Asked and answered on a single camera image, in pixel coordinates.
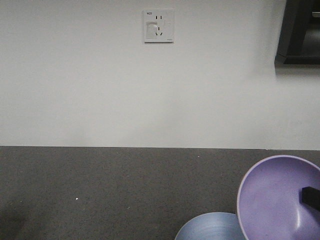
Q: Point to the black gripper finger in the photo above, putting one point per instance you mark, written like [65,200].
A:
[311,197]

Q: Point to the purple plastic bowl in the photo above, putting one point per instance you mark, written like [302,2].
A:
[269,200]

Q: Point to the light blue plate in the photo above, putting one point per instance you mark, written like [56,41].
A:
[212,226]

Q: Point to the white wall power socket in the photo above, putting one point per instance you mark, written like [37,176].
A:
[159,25]

